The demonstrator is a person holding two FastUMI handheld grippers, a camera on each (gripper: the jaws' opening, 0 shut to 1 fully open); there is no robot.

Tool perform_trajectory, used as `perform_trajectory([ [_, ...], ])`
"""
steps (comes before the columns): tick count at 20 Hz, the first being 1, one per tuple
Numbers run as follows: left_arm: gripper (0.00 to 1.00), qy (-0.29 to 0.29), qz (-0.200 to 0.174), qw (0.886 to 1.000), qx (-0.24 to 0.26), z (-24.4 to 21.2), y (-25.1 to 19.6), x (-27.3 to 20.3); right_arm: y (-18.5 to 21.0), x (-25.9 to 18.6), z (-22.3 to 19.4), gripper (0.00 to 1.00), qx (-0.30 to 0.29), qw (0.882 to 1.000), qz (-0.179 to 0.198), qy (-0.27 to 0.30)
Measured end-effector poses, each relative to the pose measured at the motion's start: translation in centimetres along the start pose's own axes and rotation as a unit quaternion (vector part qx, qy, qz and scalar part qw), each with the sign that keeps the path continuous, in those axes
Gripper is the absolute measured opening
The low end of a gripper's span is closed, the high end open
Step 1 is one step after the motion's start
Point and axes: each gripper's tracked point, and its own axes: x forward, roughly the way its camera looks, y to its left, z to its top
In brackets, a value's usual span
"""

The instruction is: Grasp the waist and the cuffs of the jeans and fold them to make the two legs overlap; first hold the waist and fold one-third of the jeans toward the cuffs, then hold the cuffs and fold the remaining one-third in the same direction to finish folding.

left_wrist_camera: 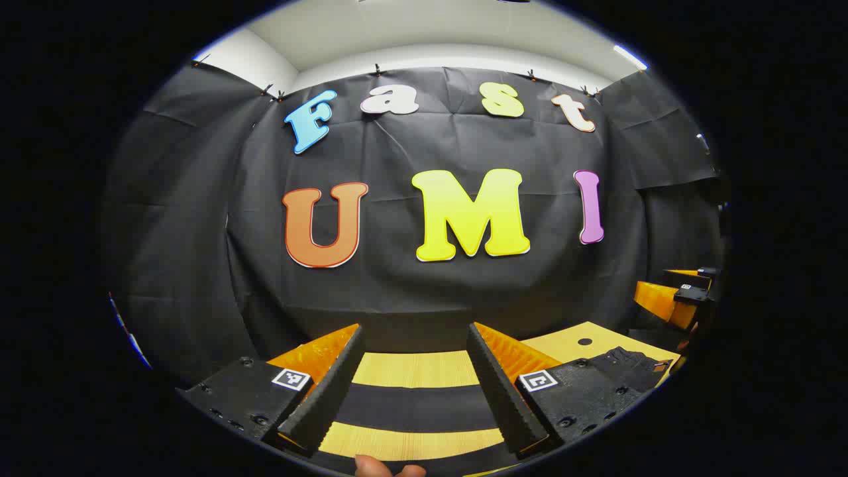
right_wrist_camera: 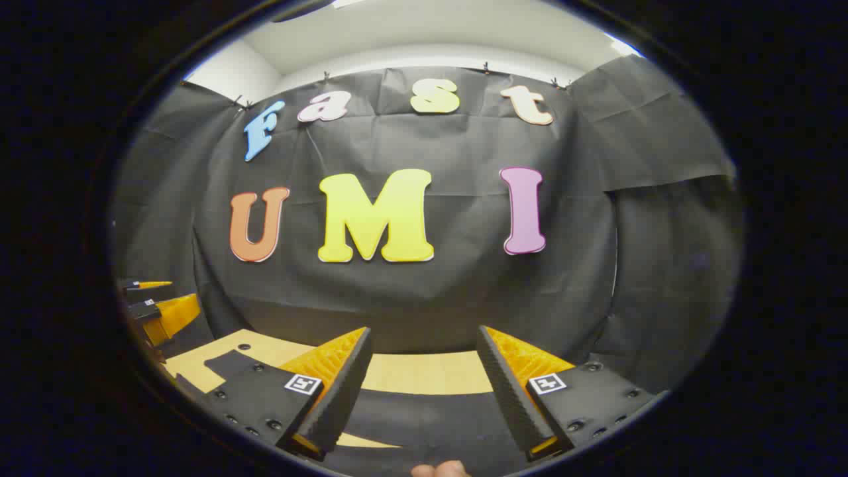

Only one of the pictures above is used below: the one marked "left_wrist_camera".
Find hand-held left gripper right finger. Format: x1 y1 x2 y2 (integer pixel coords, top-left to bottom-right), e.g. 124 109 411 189
466 322 651 460

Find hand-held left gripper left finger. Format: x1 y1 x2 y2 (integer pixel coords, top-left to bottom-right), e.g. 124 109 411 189
178 323 366 458

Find black jeans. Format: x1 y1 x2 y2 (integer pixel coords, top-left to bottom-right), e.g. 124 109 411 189
311 346 671 477

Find black backdrop cloth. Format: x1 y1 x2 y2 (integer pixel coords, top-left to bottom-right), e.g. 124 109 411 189
103 63 726 388

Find ceiling light strip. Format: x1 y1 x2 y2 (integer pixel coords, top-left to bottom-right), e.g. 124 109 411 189
613 44 649 72

